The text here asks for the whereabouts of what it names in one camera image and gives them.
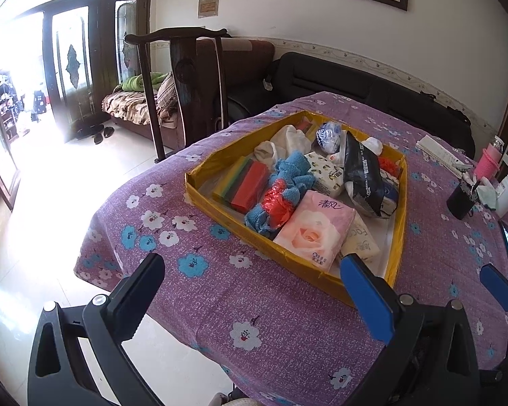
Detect white blue printed plastic bag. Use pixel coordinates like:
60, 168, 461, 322
315, 122, 346, 155

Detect stack of white papers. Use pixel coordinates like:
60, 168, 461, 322
415, 134, 471, 172

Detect pair of dark slippers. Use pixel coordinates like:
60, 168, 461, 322
76, 125, 116, 145

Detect couch with patterned blanket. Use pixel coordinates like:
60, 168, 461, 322
102, 72, 179, 141

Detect blue towel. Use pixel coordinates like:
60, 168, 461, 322
271, 150, 319, 192

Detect white pink tissue pack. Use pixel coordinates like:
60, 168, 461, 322
336, 216, 382, 265

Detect green cloth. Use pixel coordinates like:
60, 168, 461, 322
121, 73, 164, 93

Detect striped pillow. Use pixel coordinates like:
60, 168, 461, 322
156, 72, 179, 107

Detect pink rose tissue pack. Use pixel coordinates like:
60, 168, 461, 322
273, 190, 357, 274

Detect black cylinder container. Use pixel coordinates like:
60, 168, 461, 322
446, 180, 482, 221

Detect bagged yellow red sponge cloths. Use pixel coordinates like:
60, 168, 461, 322
212, 156, 272, 215

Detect lemon print tissue pack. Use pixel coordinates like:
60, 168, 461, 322
305, 152, 344, 198

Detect black snack packet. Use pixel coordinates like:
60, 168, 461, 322
343, 133, 397, 219

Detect purple floral tablecloth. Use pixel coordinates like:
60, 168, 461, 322
73, 91, 508, 406

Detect dark wooden chair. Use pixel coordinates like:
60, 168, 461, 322
124, 27, 230, 164

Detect white fluffy cloth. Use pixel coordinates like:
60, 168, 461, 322
254, 125, 311, 168

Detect wooden glass door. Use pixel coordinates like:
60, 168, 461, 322
42, 0, 154, 145

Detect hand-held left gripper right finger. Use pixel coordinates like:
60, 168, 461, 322
340, 253, 492, 406

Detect yellow cardboard tray box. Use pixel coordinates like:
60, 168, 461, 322
184, 110, 409, 308

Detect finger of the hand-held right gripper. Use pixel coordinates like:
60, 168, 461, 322
479, 263, 508, 347

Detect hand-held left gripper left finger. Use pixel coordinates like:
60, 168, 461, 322
27, 253, 166, 406

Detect pink thermos bottle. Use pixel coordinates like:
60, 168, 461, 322
474, 135, 504, 181

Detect black sofa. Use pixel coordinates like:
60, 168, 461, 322
229, 52, 477, 158

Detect blue tissue pack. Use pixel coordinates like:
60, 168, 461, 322
379, 175, 401, 217

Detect brown armchair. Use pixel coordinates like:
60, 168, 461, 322
195, 39, 277, 128

